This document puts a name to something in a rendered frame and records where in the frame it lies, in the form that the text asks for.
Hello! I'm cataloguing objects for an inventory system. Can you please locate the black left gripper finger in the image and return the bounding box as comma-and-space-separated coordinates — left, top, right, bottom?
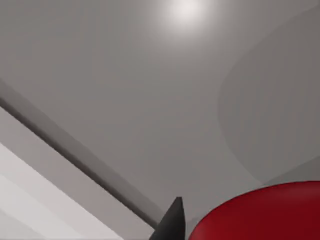
149, 196, 187, 240

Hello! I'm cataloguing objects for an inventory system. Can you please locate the red round object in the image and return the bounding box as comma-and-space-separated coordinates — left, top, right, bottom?
187, 180, 320, 240

